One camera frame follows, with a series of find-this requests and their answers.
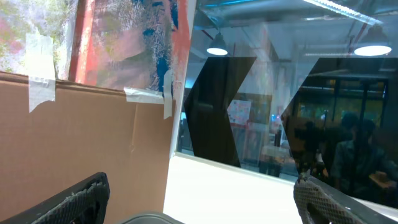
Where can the white tape strip left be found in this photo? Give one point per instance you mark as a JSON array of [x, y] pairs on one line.
[[40, 69]]

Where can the right pendant lamp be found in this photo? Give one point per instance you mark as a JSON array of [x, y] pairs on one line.
[[374, 43]]

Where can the white tape strip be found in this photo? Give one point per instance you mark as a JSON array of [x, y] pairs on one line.
[[164, 98], [40, 69]]

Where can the painted canvas panel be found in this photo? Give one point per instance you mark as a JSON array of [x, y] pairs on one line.
[[106, 43]]

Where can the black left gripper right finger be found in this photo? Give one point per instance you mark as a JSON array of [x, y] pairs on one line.
[[319, 203]]

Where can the brown cardboard sheet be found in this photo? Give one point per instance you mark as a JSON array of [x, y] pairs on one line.
[[85, 130]]

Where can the glass window pane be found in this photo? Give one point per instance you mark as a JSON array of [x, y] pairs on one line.
[[291, 96]]

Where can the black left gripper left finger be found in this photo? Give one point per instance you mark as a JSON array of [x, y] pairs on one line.
[[84, 202]]

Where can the grey plastic mesh basket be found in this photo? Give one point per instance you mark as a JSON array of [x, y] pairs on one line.
[[150, 218]]

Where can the pendant lamp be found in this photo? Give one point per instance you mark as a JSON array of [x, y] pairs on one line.
[[218, 46], [374, 43]]

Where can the white tape strip right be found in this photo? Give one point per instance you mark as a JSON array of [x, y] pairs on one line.
[[164, 98]]

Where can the left pendant lamp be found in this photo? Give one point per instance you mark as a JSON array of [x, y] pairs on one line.
[[218, 46]]

